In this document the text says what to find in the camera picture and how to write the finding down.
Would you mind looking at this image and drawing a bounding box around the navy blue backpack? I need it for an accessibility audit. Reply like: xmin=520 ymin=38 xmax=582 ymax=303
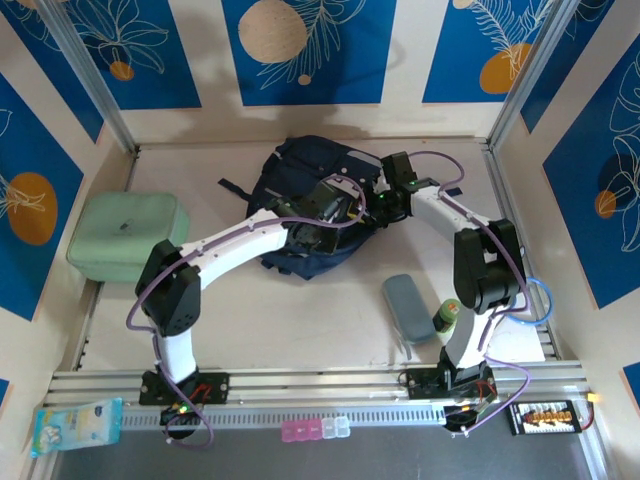
xmin=217 ymin=134 xmax=461 ymax=281

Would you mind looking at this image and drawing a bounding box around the grey glasses case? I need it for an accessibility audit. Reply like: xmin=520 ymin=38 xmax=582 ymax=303
xmin=382 ymin=273 xmax=436 ymax=346

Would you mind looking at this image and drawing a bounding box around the green bottle orange cap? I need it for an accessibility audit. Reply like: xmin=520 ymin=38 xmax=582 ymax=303
xmin=432 ymin=298 xmax=461 ymax=334

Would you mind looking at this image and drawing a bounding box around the mint green zip pouch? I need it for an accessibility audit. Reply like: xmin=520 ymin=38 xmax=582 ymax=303
xmin=66 ymin=192 xmax=191 ymax=284

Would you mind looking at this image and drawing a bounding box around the black controller board with LEDs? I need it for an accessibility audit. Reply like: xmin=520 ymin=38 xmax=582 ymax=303
xmin=443 ymin=402 xmax=489 ymax=430
xmin=159 ymin=402 xmax=201 ymax=426

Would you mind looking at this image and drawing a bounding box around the black power distribution board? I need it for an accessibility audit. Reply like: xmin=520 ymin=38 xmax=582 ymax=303
xmin=507 ymin=399 xmax=581 ymax=437

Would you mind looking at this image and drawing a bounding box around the light blue tissue packet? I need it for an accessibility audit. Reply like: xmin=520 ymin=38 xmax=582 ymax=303
xmin=30 ymin=397 xmax=125 ymax=459

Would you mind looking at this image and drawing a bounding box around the aluminium side rail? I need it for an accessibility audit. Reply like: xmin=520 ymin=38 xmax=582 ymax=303
xmin=73 ymin=147 xmax=142 ymax=372
xmin=482 ymin=142 xmax=559 ymax=360

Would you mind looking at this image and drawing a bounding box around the blue floral wall panel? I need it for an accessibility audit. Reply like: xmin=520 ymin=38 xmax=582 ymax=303
xmin=542 ymin=37 xmax=640 ymax=310
xmin=422 ymin=0 xmax=569 ymax=105
xmin=0 ymin=9 xmax=106 ymax=145
xmin=519 ymin=0 xmax=640 ymax=135
xmin=0 ymin=72 xmax=85 ymax=322
xmin=62 ymin=0 xmax=203 ymax=111
xmin=221 ymin=0 xmax=397 ymax=107

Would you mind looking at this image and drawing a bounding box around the aluminium back rail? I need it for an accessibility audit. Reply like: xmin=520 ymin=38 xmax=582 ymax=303
xmin=134 ymin=137 xmax=494 ymax=151

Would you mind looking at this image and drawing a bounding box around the aluminium frame post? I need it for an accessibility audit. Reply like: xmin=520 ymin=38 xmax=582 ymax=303
xmin=487 ymin=0 xmax=584 ymax=151
xmin=37 ymin=0 xmax=141 ymax=154

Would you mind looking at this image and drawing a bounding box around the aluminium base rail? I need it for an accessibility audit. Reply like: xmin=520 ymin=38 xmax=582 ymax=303
xmin=42 ymin=367 xmax=594 ymax=409

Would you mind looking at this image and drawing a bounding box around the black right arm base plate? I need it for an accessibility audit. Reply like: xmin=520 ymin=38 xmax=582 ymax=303
xmin=407 ymin=367 xmax=499 ymax=401

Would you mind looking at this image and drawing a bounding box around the blue cable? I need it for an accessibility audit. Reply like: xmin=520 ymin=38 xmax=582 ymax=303
xmin=508 ymin=277 xmax=555 ymax=329

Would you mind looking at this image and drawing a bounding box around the grey slotted cable duct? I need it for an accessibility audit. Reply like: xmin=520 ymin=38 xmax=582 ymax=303
xmin=119 ymin=404 xmax=449 ymax=431

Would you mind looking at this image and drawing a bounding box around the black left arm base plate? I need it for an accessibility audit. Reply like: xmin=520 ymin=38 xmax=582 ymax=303
xmin=138 ymin=370 xmax=231 ymax=406

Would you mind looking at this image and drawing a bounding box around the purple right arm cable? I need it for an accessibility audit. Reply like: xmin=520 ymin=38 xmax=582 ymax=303
xmin=407 ymin=149 xmax=531 ymax=439

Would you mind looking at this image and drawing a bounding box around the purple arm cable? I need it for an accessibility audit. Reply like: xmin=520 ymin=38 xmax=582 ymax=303
xmin=124 ymin=174 xmax=369 ymax=449
xmin=407 ymin=149 xmax=531 ymax=439

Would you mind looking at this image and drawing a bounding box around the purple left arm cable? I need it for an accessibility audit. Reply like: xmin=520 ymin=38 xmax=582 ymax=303
xmin=124 ymin=174 xmax=369 ymax=449

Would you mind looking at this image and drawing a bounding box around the yellow connector with red wire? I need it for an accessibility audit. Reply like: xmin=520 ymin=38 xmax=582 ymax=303
xmin=574 ymin=393 xmax=601 ymax=431

